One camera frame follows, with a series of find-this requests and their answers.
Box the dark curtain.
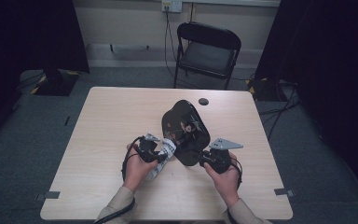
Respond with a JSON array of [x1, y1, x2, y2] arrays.
[[254, 0, 358, 204], [0, 0, 90, 147]]

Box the person's right hand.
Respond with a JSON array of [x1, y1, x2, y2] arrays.
[[202, 151, 242, 209]]

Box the person's left hand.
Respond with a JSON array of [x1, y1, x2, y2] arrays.
[[123, 143, 159, 192]]

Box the black stand base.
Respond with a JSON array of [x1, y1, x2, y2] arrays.
[[30, 68, 81, 97], [247, 77, 294, 103]]

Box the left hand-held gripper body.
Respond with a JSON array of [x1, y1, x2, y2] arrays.
[[133, 133, 166, 164]]

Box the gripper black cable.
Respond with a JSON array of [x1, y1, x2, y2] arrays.
[[226, 156, 244, 224], [93, 135, 145, 224]]

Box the white checked cloth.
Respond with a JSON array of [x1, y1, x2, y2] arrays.
[[145, 137, 178, 182]]

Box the black wall socket cable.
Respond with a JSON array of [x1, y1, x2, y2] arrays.
[[163, 10, 200, 90]]

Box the grey tape strip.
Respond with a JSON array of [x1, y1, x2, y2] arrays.
[[273, 188, 296, 198], [34, 190, 62, 202]]

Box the white wall socket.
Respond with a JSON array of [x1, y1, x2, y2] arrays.
[[160, 0, 184, 14]]

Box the black floor cables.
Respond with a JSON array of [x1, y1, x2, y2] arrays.
[[256, 79, 303, 142]]

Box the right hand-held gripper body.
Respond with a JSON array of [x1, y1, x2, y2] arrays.
[[204, 137, 244, 175]]

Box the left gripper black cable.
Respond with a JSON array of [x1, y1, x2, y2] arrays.
[[93, 135, 145, 224]]

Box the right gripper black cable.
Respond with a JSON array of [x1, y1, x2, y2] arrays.
[[226, 156, 244, 224]]

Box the black folding chair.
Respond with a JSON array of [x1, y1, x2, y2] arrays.
[[172, 21, 242, 91]]

